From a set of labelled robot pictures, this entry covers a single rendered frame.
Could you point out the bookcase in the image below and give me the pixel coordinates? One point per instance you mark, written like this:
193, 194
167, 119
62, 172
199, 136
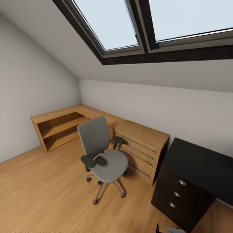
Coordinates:
112, 121
55, 128
80, 115

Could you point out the swivel chair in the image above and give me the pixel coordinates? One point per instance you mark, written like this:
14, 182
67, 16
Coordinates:
107, 166

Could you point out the fixed window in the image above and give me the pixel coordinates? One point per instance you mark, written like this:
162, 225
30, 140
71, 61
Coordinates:
153, 31

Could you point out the cabinet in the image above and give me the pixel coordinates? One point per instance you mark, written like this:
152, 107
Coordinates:
182, 202
144, 147

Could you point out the desk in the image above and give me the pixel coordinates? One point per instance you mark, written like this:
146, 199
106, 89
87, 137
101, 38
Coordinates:
202, 167

